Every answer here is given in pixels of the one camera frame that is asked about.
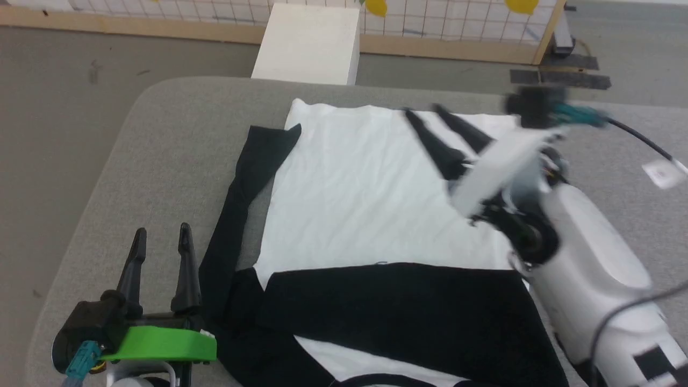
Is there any grey floor device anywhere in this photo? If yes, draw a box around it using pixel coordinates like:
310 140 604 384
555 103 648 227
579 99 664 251
550 5 577 58

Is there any white rectangular block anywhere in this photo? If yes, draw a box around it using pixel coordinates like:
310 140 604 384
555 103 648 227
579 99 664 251
251 3 361 87

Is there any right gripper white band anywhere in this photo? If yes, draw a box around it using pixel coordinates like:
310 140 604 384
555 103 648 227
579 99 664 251
403 104 566 217

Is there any black and white shirt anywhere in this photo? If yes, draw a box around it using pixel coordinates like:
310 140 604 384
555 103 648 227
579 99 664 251
199 98 571 387

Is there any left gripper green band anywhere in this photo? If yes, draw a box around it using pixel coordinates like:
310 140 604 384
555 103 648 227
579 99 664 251
98 222 218 364

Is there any wooden framed grid fence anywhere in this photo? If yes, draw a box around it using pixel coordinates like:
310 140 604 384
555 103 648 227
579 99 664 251
0 0 568 66

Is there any right cable with teal plug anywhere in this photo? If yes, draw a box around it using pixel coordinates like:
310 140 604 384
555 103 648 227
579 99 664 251
554 102 688 174

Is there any white cable tag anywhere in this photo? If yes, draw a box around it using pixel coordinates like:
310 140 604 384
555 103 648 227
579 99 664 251
642 159 688 190

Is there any left cable with teal plug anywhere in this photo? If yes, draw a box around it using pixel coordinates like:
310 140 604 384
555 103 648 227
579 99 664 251
61 340 104 387

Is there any cable with teal plug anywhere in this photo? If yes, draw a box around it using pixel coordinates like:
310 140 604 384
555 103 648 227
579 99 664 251
61 340 104 387
554 102 688 174

